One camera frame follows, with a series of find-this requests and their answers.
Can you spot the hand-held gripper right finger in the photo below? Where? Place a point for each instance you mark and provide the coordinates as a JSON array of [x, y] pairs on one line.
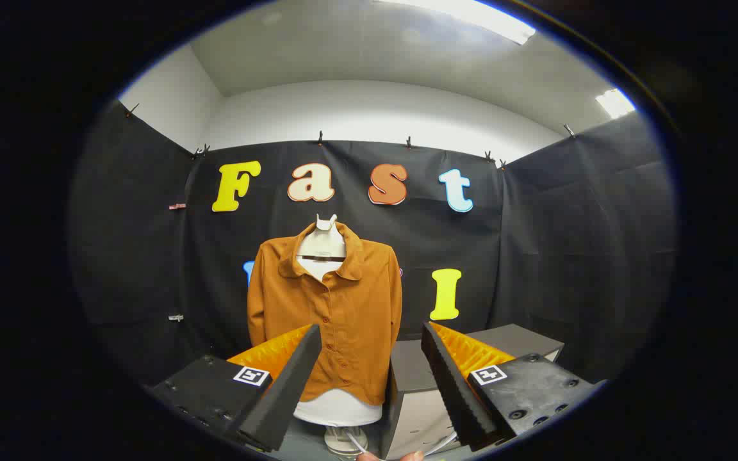
[[452, 390]]

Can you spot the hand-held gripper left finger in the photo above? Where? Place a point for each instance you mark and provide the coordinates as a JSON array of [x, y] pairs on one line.
[[286, 397]]

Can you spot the brown button shirt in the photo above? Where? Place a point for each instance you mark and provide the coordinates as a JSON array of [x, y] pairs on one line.
[[356, 307]]

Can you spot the grey cabinet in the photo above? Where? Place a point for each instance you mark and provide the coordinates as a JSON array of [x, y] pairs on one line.
[[417, 371]]

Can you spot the white mannequin torso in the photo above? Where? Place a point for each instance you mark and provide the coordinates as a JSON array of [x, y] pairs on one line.
[[321, 243]]

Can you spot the black backdrop cloth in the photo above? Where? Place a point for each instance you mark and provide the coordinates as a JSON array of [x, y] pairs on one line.
[[535, 243]]

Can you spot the small ceiling light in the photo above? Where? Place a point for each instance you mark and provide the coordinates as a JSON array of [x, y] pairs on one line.
[[614, 102]]

